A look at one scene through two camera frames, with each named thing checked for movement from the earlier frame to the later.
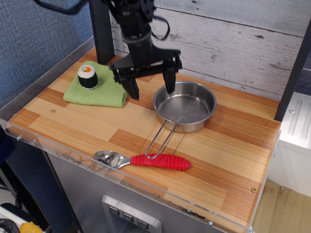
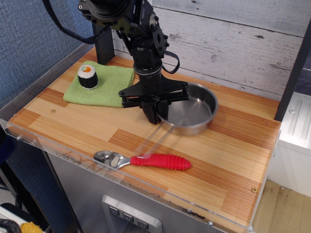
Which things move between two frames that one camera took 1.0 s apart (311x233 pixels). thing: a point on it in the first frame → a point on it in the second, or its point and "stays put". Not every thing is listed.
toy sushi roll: x=88 y=77 stays put
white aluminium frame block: x=290 y=166 stays put
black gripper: x=145 y=59 → x=153 y=86
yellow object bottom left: x=30 y=227 stays put
